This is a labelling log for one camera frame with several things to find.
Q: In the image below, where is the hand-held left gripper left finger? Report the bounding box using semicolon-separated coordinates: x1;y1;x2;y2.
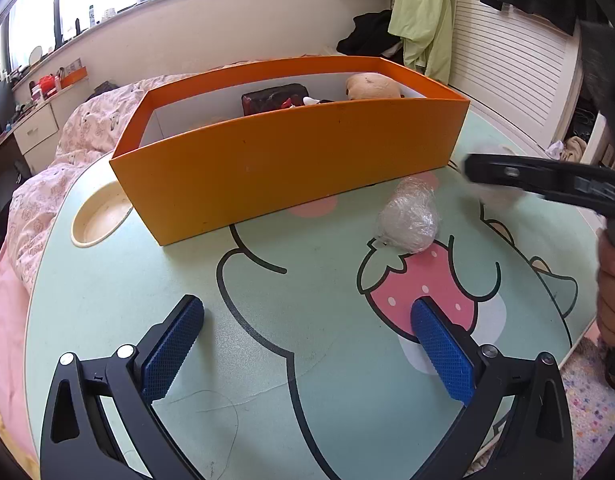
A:
39;294;206;480

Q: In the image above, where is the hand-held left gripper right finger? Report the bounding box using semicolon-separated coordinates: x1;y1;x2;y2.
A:
410;296;574;480

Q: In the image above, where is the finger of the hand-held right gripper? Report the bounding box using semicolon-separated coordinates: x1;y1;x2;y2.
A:
462;152;589;204

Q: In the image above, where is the white fluffy plush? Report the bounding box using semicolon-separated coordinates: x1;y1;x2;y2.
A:
455;142;523;212

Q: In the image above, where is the clear plastic ball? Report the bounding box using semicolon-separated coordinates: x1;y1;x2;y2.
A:
376;177;439;252

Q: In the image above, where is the brown capybara plush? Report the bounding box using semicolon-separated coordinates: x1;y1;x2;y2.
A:
345;73;403;101

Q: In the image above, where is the orange cardboard box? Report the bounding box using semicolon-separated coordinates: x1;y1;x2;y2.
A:
109;56;471;247

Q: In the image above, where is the dark red pouch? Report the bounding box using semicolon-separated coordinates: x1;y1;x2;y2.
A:
241;82;311;117

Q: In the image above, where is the mint cartoon lap desk desktop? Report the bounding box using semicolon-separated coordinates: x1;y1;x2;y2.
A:
25;105;603;480

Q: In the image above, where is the white slatted panel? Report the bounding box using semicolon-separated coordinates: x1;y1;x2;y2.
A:
447;0;589;152

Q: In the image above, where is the pink bed sheet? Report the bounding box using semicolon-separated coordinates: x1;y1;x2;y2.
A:
0;250;44;476

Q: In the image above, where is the pink speckled knit cloth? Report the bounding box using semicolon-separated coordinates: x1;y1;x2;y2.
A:
561;355;615;480

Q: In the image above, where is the light green cloth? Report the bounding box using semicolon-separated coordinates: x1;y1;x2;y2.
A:
387;0;457;84

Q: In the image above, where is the dark clothes pile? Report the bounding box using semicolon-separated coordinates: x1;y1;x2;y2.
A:
336;9;404;66

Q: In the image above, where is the pink floral blanket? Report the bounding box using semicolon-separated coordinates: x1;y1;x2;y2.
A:
0;62;268;301

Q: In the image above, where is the black monitor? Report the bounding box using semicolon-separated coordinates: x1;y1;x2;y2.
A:
0;80;17;133

